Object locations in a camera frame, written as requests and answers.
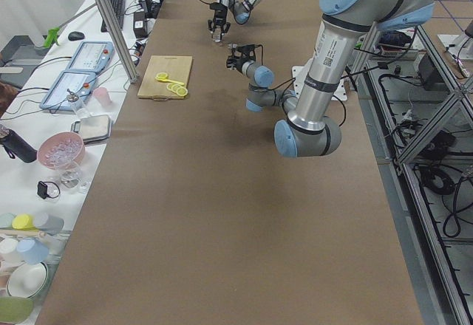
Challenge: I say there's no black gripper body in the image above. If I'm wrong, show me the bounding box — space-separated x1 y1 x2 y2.
225 55 253 73
209 2 228 30

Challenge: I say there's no small clear glass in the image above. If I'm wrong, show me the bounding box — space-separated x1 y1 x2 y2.
211 29 222 45

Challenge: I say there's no steel jigger measuring cup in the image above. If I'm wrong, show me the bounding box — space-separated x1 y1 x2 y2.
228 44 238 57

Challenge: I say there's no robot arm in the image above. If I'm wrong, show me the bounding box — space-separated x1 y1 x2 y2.
199 0 262 43
226 0 434 157

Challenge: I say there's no pink plastic cup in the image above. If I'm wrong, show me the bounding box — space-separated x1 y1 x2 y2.
92 86 112 107

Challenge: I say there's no grey plastic cup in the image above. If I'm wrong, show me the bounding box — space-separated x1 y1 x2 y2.
33 212 64 235

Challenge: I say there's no yellow plastic cup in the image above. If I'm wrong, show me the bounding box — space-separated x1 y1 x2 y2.
12 213 35 230

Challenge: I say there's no blue plastic cup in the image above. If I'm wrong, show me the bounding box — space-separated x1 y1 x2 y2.
16 238 49 264

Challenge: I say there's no wooden cutting board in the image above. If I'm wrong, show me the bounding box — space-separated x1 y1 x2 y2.
137 55 193 101

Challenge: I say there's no lemon slice on knife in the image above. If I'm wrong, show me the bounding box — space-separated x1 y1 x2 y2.
155 72 169 82

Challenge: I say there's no yellow plastic knife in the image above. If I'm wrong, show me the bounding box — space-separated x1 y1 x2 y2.
166 74 184 85

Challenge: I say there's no black keyboard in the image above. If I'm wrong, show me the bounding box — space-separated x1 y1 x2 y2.
109 0 125 30

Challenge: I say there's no upper teach pendant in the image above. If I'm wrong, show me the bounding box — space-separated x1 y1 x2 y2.
67 41 115 74

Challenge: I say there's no teach pendant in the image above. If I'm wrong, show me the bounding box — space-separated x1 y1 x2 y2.
39 70 97 112
67 41 115 74

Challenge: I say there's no black computer mouse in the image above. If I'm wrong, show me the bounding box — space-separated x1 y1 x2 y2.
68 31 85 41

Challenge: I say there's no lower teach pendant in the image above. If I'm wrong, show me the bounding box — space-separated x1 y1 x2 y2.
39 70 97 112

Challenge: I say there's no metal tray scale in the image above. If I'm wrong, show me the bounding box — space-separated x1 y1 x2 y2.
71 114 112 144

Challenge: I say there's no pink bowl with ice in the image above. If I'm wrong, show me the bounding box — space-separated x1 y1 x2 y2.
37 131 85 170

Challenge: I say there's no wine glass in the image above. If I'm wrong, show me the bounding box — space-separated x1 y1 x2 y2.
57 160 91 194

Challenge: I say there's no black bottle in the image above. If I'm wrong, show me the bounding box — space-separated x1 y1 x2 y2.
1 125 37 163

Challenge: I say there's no white plate bowl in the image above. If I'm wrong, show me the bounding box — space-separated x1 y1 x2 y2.
7 263 48 298

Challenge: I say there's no green bowl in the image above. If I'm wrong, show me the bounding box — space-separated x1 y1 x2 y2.
1 297 34 324

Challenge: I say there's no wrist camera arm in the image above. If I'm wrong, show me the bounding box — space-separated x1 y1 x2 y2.
236 44 259 57

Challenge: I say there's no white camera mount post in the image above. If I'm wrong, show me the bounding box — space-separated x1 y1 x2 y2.
292 62 347 101

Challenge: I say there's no aluminium frame post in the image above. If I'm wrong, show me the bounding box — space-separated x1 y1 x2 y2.
95 0 138 83

